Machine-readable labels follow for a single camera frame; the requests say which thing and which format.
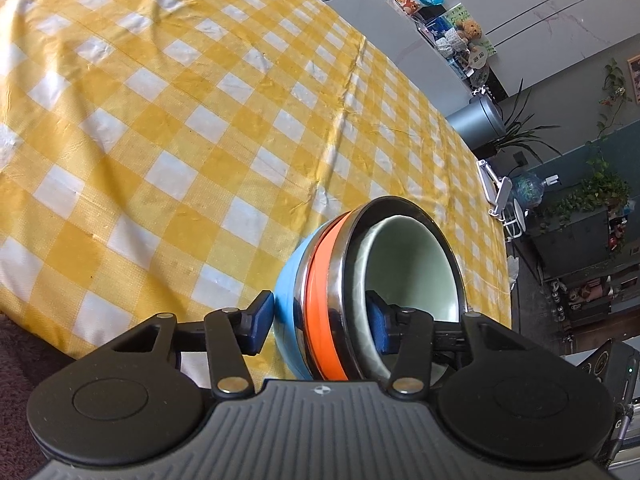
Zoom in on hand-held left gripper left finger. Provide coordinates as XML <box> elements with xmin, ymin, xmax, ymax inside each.
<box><xmin>102</xmin><ymin>290</ymin><xmax>276</xmax><ymax>401</ymax></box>

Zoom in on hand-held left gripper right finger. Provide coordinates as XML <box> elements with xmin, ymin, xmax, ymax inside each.
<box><xmin>365</xmin><ymin>290</ymin><xmax>539</xmax><ymax>400</ymax></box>

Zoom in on blue stainless steel bowl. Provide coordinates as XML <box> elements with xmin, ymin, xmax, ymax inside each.
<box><xmin>273</xmin><ymin>212</ymin><xmax>351</xmax><ymax>382</ymax></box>

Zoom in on orange stainless steel bowl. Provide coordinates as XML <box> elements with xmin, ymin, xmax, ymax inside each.
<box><xmin>300</xmin><ymin>196</ymin><xmax>470</xmax><ymax>383</ymax></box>

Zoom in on pale green ceramic bowl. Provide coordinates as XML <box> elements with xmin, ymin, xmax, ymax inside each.
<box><xmin>350</xmin><ymin>215</ymin><xmax>461</xmax><ymax>377</ymax></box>

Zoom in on white round stand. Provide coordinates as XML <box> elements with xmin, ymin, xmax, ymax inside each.
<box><xmin>505</xmin><ymin>197</ymin><xmax>531</xmax><ymax>239</ymax></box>

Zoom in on green ivy plant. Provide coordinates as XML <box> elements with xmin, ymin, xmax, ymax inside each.
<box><xmin>542</xmin><ymin>157</ymin><xmax>634</xmax><ymax>234</ymax></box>

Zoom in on white clamp desk lamp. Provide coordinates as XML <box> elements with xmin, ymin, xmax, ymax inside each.
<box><xmin>477</xmin><ymin>158</ymin><xmax>514</xmax><ymax>219</ymax></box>

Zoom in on blue water bottle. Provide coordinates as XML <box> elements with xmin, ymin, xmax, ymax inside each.
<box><xmin>515</xmin><ymin>172</ymin><xmax>549</xmax><ymax>209</ymax></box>

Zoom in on yellow checkered tablecloth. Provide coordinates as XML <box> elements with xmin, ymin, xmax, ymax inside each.
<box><xmin>0</xmin><ymin>0</ymin><xmax>513</xmax><ymax>380</ymax></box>

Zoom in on teal partition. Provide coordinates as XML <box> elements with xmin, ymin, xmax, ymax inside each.
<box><xmin>525</xmin><ymin>120</ymin><xmax>640</xmax><ymax>206</ymax></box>

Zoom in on grey trash can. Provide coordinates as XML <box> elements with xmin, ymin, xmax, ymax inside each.
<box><xmin>445</xmin><ymin>96</ymin><xmax>506</xmax><ymax>149</ymax></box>

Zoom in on long-leaf potted plant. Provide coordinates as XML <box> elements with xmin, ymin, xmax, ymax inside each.
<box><xmin>492</xmin><ymin>77</ymin><xmax>562</xmax><ymax>161</ymax></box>

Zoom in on purple fleece blanket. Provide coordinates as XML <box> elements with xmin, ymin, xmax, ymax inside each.
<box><xmin>0</xmin><ymin>315</ymin><xmax>76</xmax><ymax>480</ymax></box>

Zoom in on white low cabinet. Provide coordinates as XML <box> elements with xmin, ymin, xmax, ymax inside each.
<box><xmin>265</xmin><ymin>0</ymin><xmax>507</xmax><ymax>111</ymax></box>

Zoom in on hanging vine plant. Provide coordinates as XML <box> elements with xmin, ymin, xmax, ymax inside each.
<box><xmin>595</xmin><ymin>57</ymin><xmax>634</xmax><ymax>137</ymax></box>

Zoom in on white round hand fan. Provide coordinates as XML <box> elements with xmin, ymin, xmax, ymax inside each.
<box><xmin>462</xmin><ymin>47</ymin><xmax>491</xmax><ymax>72</ymax></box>

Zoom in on brown teddy bear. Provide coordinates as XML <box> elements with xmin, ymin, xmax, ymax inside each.
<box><xmin>457</xmin><ymin>19</ymin><xmax>485</xmax><ymax>44</ymax></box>

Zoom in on teddy bear toy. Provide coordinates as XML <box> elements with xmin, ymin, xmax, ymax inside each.
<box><xmin>442</xmin><ymin>2</ymin><xmax>496</xmax><ymax>56</ymax></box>

